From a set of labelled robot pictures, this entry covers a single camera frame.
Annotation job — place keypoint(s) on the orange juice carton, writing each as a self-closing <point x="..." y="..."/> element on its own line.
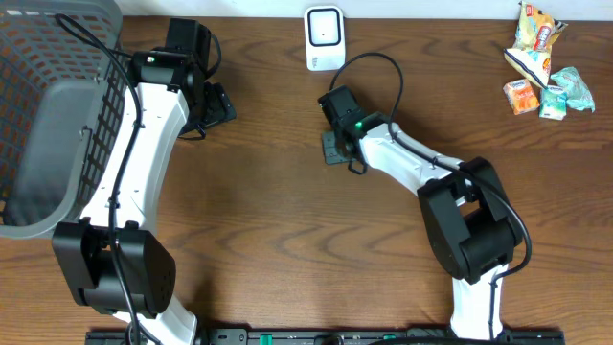
<point x="521" y="96"/>

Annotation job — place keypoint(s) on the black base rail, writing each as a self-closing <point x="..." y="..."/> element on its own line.
<point x="245" y="337"/>

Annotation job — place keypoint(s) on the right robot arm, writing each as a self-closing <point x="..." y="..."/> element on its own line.
<point x="470" y="225"/>

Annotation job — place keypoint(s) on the light green snack packet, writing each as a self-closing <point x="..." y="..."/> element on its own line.
<point x="578" y="95"/>

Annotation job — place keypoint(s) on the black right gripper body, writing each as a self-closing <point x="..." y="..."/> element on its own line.
<point x="330" y="152"/>

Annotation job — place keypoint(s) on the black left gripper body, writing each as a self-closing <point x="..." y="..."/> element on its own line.
<point x="216" y="107"/>

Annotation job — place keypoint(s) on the yellow chips bag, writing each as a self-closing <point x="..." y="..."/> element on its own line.
<point x="535" y="34"/>

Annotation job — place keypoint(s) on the green tissue pack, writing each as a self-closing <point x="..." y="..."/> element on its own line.
<point x="553" y="103"/>

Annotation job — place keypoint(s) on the grey plastic mesh basket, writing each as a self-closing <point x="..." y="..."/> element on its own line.
<point x="61" y="110"/>

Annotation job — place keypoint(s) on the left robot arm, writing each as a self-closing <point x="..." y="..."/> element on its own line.
<point x="110" y="258"/>

